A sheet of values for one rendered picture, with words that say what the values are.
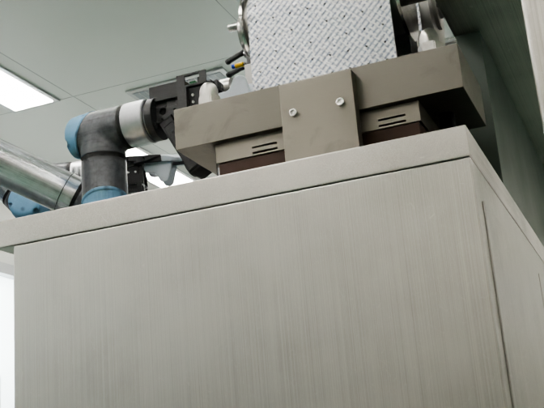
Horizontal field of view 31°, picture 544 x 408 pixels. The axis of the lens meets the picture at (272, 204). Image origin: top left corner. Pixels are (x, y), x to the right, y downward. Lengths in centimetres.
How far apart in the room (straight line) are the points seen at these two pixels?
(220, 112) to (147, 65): 410
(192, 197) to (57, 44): 398
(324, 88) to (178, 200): 24
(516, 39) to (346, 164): 47
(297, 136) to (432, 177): 21
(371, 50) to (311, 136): 30
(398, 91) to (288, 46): 35
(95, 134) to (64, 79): 397
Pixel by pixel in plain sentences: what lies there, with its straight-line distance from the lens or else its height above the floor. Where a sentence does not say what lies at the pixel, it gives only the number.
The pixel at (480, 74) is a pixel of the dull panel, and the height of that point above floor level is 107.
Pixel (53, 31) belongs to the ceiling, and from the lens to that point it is 508.
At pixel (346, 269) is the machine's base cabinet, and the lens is 115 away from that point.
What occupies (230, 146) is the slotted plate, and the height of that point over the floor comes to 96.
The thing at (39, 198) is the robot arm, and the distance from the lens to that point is 175.
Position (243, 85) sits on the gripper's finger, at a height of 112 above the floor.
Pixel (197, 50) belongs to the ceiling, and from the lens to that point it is 529.
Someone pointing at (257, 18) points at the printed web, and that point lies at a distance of 161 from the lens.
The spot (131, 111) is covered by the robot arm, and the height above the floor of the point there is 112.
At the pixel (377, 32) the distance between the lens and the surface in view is 152.
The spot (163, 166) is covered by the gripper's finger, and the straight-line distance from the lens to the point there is 215.
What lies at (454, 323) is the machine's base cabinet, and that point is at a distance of 111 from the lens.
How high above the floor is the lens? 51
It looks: 16 degrees up
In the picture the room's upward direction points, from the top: 5 degrees counter-clockwise
